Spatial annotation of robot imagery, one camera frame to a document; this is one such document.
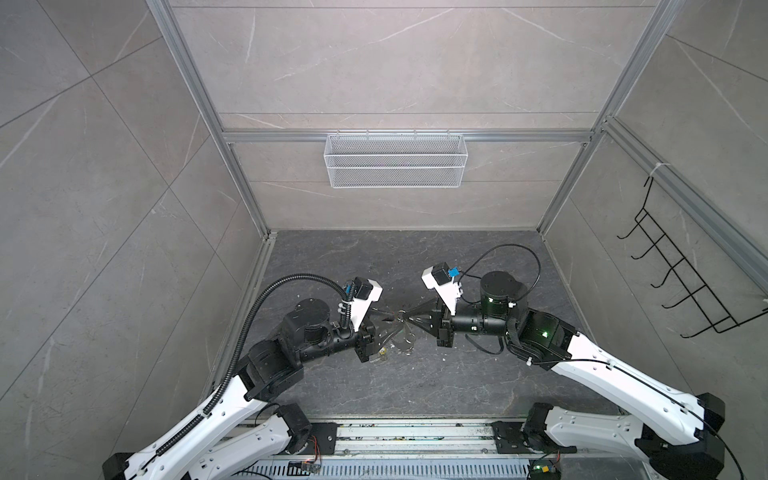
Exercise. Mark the black wire hook rack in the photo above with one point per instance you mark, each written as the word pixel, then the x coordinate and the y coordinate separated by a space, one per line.
pixel 678 266

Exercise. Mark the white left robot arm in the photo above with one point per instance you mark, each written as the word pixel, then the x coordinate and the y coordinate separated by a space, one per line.
pixel 241 422

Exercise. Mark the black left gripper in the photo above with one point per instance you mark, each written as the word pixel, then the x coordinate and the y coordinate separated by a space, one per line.
pixel 367 339

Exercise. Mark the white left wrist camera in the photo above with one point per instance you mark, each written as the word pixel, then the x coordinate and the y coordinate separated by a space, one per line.
pixel 362 292

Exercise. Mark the white wire mesh basket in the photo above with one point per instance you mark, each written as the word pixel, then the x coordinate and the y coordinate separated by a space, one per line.
pixel 357 161

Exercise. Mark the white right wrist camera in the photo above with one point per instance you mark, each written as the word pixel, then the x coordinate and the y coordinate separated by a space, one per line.
pixel 444 281

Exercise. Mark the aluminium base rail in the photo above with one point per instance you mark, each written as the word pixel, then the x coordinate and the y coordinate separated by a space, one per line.
pixel 387 449

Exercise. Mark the aluminium frame profiles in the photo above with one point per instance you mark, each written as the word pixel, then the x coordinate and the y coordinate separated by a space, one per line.
pixel 579 145

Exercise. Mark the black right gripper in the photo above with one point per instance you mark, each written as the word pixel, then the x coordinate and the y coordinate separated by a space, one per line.
pixel 440 324

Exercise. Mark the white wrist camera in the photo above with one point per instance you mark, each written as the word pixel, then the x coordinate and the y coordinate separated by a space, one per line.
pixel 444 281
pixel 362 292

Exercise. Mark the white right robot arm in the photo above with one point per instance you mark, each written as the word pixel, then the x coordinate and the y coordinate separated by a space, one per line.
pixel 676 434

